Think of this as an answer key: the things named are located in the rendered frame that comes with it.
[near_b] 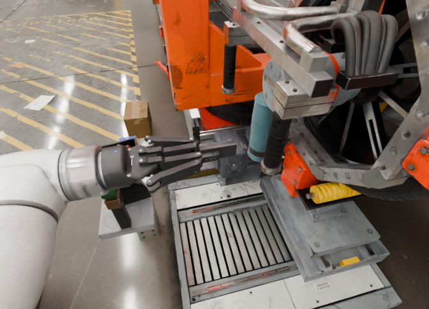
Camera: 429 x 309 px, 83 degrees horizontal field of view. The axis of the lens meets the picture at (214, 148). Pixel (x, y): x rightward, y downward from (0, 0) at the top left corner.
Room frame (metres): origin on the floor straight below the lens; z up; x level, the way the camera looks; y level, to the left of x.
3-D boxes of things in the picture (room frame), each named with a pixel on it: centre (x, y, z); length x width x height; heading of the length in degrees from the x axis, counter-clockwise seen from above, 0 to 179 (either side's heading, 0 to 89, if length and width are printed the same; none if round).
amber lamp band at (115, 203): (0.38, 0.28, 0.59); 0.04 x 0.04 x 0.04; 13
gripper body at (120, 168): (0.29, 0.15, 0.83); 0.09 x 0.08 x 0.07; 103
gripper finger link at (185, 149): (0.32, 0.08, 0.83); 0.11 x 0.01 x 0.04; 105
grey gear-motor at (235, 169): (0.87, -0.20, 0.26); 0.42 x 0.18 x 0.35; 103
